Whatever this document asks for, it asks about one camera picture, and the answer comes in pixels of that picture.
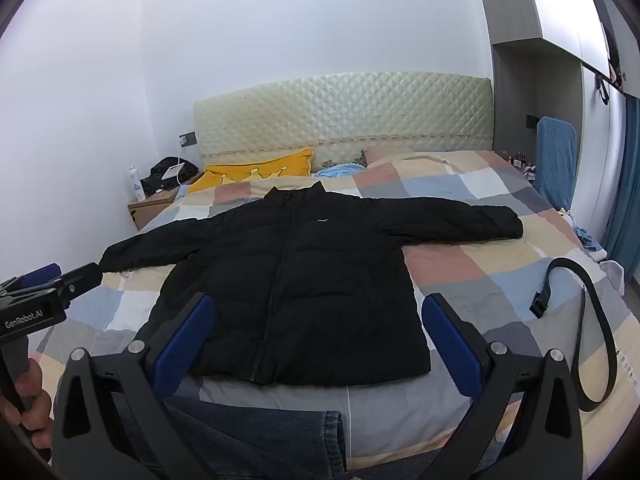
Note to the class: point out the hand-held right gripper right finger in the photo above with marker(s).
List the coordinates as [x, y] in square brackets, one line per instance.
[450, 342]

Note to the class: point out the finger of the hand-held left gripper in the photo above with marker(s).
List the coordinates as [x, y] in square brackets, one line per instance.
[80, 280]
[40, 274]

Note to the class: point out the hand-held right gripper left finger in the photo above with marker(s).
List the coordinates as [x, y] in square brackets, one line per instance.
[184, 342]

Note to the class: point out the black puffer jacket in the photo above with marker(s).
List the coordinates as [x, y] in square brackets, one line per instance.
[310, 285]

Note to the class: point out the person's left hand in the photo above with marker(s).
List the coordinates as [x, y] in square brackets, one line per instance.
[36, 405]

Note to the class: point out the checked patchwork blanket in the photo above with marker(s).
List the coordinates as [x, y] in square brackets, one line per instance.
[450, 270]

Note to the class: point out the wooden nightstand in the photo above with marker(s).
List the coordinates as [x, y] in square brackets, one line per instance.
[150, 210]

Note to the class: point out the white spray bottle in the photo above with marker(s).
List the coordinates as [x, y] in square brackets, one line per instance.
[136, 187]

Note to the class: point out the person's blue jeans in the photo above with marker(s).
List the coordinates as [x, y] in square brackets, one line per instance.
[250, 440]

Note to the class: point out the black bag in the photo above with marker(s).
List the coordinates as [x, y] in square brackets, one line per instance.
[157, 180]

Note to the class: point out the white tablet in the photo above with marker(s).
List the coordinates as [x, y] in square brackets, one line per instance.
[174, 170]

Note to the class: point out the black belt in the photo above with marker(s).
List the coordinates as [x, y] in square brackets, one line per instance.
[597, 305]

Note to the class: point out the crumpled blue cloth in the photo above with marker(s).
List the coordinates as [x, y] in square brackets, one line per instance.
[587, 237]

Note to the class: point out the yellow crown pillow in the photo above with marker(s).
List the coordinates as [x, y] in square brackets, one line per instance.
[260, 170]

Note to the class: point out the row of small cosmetic bottles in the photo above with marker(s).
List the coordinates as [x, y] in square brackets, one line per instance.
[520, 162]

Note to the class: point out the pink pillow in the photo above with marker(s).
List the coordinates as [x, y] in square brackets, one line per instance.
[387, 156]

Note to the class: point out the light blue blanket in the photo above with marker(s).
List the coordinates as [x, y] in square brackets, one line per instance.
[340, 171]

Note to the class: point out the blue knitted towel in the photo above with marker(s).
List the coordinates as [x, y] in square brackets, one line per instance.
[555, 160]

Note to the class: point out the blue curtain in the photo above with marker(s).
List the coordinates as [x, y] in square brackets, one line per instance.
[625, 185]

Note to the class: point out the cream quilted headboard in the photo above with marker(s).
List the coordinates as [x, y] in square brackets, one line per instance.
[345, 110]

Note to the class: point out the grey and white wardrobe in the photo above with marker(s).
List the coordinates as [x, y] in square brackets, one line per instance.
[560, 20]

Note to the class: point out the grey wall socket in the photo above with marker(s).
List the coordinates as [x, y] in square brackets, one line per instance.
[188, 139]

